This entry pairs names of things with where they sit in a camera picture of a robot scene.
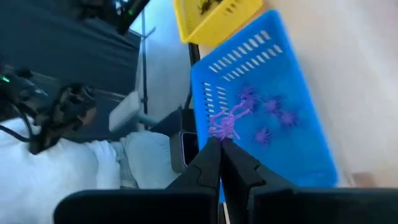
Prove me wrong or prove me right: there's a dark grey desk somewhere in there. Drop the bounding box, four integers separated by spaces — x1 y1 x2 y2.
0 0 142 144

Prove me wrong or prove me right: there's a yellow plastic basket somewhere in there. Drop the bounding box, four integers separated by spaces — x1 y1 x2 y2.
172 0 264 47

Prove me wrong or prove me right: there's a person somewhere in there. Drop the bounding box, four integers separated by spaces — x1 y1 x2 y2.
0 105 183 224

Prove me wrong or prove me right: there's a person's hand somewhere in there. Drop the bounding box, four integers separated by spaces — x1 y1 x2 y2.
79 107 97 125

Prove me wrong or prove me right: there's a blue plastic basket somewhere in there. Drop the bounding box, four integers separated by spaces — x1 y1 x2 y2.
190 9 340 203

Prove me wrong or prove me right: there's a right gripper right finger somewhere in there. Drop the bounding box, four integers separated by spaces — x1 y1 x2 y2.
221 138 398 224

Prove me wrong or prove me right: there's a black plastic spider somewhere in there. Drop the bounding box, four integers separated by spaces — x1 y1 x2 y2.
198 0 223 15

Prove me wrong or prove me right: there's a black aluminium table frame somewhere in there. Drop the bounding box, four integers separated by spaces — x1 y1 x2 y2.
182 42 202 110

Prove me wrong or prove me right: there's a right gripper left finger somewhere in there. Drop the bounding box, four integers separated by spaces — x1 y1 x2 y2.
53 138 223 224

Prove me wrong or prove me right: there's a light grey padded armrest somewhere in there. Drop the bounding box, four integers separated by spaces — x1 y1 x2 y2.
108 90 142 133

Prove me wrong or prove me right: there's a grey metal pole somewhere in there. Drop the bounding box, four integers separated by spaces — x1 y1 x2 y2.
141 9 156 114

